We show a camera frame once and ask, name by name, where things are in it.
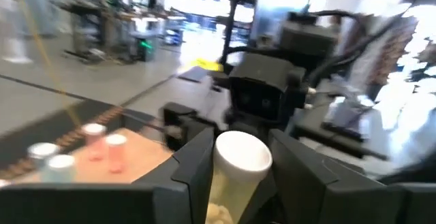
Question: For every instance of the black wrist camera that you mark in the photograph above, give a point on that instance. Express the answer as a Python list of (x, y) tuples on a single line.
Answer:
[(262, 94)]

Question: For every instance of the cluttered workbench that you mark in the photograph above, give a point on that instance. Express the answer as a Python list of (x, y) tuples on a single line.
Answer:
[(102, 16)]

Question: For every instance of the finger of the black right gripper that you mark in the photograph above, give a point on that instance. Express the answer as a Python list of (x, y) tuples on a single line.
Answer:
[(199, 128)]

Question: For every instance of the plain black floor mat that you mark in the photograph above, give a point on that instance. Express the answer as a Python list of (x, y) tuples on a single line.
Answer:
[(194, 75)]

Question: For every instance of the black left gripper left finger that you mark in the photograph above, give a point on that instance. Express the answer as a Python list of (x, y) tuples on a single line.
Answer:
[(102, 205)]

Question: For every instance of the patterned cloth cover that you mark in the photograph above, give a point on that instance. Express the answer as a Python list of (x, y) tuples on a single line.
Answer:
[(391, 47)]

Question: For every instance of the red pill bottle white cap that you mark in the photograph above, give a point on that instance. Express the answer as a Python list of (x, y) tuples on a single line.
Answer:
[(93, 139), (116, 152)]

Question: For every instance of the yellow tape piece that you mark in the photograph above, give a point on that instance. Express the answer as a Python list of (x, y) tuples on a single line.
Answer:
[(207, 64)]

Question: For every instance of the blue pill bottle white cap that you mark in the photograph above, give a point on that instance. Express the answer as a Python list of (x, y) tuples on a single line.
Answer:
[(42, 150), (61, 164)]

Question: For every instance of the yellow pill bottle white cap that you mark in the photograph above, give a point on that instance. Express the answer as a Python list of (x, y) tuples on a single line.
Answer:
[(235, 169)]

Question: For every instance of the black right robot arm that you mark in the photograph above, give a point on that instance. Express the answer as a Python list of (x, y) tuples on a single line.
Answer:
[(306, 36)]

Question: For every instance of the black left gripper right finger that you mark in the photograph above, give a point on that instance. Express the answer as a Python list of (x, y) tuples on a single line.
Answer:
[(340, 205)]

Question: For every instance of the black stand pole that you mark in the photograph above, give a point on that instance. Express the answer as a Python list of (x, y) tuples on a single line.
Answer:
[(231, 26)]

